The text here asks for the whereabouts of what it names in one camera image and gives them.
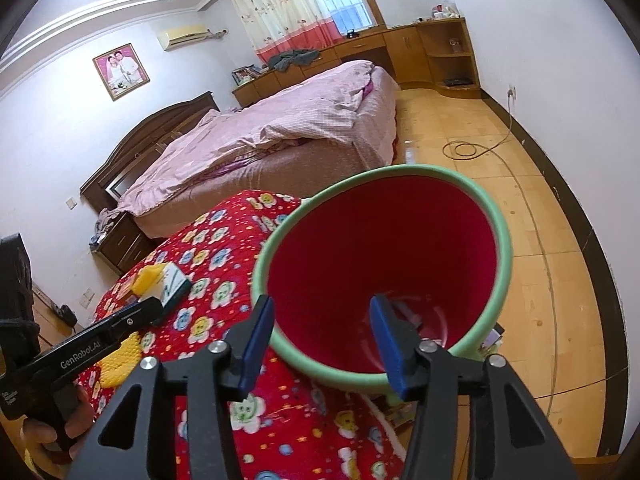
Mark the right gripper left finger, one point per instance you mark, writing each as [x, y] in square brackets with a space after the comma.
[134, 438]

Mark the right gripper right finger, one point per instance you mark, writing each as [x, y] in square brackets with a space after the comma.
[510, 438]

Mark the yellow foam net front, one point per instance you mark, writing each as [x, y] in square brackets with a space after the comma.
[118, 365]

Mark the yellow foam net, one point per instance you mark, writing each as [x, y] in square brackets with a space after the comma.
[146, 277]
[118, 365]

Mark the white box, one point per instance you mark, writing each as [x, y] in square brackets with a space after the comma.
[169, 285]

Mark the yellow foam net back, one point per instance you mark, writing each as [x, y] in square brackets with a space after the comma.
[146, 277]

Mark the red green trash bin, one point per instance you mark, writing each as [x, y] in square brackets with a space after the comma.
[425, 237]

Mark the person's left hand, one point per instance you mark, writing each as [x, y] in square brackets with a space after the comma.
[37, 435]

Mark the wooden wardrobe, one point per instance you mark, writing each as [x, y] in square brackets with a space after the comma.
[29, 324]

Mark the red smiley-flower quilt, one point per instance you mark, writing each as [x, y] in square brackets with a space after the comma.
[289, 426]

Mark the dark wood nightstand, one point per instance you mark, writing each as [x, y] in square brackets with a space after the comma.
[124, 245]

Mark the dark wood headboard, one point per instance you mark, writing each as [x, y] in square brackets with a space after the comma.
[153, 134]

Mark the bed mattress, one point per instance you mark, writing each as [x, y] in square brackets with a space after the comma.
[301, 171]

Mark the pink bed quilt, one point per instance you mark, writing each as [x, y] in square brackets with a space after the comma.
[323, 107]

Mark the wooden desk cabinet unit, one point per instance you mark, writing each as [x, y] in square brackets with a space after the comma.
[435, 54]

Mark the dark clothes pile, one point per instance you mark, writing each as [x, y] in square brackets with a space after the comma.
[282, 61]

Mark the framed wedding photo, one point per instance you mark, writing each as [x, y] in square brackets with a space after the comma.
[120, 71]

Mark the floral curtain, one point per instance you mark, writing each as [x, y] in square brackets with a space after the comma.
[276, 26]

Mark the wall air conditioner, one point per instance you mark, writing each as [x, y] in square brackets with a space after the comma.
[172, 38]

